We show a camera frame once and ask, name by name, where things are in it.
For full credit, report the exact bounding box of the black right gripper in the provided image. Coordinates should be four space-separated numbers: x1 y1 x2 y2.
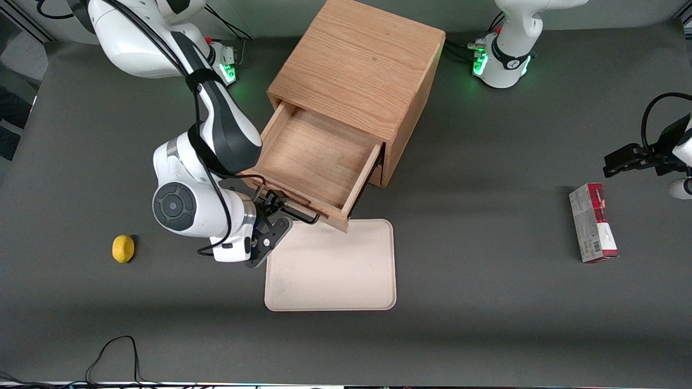
252 187 296 231

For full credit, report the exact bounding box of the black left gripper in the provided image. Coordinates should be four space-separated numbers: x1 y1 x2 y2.
603 114 692 178

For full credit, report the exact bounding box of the long black drawer handle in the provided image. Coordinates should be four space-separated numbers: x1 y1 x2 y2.
253 185 321 225

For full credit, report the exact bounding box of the wooden drawer with notch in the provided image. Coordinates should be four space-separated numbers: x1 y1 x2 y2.
239 102 385 233

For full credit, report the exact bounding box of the wooden drawer cabinet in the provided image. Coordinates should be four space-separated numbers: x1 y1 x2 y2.
267 0 447 189

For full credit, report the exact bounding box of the red grey cardboard box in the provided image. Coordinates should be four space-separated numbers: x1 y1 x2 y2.
569 183 620 264

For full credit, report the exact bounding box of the beige plastic tray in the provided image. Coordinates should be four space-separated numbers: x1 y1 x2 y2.
264 218 397 312

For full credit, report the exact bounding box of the yellow lemon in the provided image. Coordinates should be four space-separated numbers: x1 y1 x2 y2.
112 234 136 264

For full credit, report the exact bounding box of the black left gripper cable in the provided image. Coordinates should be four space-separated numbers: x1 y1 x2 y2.
641 92 692 158

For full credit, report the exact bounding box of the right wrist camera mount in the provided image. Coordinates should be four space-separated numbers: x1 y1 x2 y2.
245 215 294 270

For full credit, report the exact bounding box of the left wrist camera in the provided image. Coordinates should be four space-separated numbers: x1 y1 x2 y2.
668 177 692 200

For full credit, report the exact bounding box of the black right base cable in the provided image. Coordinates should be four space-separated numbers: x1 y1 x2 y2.
204 5 254 43

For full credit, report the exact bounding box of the black base cable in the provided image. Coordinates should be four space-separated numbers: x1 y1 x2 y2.
443 10 507 63
204 5 254 43

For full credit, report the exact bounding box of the black left base cable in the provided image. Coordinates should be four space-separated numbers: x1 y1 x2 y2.
443 10 507 63

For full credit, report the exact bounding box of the black looped table cable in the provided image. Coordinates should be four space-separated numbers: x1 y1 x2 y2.
85 336 144 385

